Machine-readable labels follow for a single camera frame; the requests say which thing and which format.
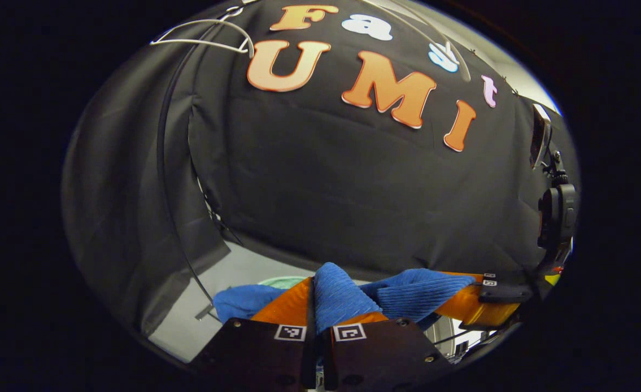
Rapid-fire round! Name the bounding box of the blue corduroy jacket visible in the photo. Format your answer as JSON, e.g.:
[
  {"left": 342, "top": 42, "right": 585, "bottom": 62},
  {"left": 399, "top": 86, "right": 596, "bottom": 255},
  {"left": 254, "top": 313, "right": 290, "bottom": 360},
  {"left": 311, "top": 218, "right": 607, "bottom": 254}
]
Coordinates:
[{"left": 213, "top": 262, "right": 477, "bottom": 334}]

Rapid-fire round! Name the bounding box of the white clothes hanger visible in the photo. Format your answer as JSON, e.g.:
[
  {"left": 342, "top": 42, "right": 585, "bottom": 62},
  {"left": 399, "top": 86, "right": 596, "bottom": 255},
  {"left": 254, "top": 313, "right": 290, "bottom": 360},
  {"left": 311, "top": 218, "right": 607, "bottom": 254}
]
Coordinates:
[
  {"left": 353, "top": 0, "right": 473, "bottom": 83},
  {"left": 150, "top": 4, "right": 257, "bottom": 59}
]

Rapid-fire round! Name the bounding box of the black camera on stand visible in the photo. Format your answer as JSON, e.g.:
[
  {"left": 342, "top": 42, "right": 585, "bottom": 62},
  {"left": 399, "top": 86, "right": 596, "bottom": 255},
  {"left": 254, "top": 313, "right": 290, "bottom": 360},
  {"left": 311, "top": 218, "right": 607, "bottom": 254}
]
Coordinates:
[{"left": 536, "top": 150, "right": 578, "bottom": 268}]

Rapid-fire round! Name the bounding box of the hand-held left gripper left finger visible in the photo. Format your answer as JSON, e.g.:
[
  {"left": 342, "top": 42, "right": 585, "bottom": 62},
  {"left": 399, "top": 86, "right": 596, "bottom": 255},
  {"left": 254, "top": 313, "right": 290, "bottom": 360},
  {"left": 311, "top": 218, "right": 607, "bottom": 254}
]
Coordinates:
[{"left": 190, "top": 277, "right": 317, "bottom": 392}]

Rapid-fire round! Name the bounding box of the dark tilted screen panel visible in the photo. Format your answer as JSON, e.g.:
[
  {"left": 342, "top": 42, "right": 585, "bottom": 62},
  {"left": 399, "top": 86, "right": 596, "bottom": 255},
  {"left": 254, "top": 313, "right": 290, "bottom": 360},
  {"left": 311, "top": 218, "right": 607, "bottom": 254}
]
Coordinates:
[{"left": 529, "top": 103, "right": 553, "bottom": 170}]

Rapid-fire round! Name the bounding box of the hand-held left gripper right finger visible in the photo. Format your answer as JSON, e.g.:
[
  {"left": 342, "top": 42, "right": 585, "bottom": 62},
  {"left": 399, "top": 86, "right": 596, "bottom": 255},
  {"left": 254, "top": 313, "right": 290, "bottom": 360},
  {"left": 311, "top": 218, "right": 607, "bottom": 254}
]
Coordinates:
[{"left": 320, "top": 310, "right": 455, "bottom": 392}]

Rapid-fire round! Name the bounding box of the black clothes rack rail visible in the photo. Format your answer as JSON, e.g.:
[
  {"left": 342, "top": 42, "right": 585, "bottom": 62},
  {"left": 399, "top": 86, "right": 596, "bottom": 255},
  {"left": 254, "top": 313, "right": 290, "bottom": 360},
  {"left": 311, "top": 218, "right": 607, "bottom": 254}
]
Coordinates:
[{"left": 155, "top": 0, "right": 218, "bottom": 323}]

